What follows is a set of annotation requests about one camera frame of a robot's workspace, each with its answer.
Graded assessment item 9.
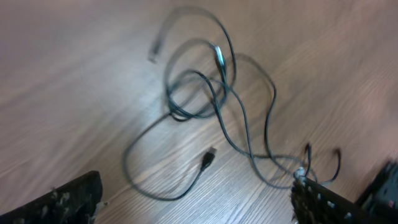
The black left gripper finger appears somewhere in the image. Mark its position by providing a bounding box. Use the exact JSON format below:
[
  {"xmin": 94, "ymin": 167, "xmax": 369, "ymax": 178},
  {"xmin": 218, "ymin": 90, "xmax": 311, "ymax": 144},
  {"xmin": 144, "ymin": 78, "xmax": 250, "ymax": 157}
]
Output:
[{"xmin": 1, "ymin": 170, "xmax": 103, "ymax": 224}]

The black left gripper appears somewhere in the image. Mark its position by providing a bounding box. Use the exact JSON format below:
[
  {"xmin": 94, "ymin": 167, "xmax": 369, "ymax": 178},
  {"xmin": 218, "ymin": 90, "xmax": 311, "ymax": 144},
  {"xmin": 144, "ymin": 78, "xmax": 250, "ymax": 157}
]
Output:
[{"xmin": 290, "ymin": 161, "xmax": 397, "ymax": 224}]

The black usb cable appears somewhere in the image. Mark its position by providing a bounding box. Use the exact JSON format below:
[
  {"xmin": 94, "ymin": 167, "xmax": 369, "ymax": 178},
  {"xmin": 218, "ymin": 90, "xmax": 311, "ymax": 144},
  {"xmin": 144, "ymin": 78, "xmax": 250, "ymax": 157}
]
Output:
[
  {"xmin": 123, "ymin": 6, "xmax": 237, "ymax": 202},
  {"xmin": 164, "ymin": 39, "xmax": 342, "ymax": 190}
]

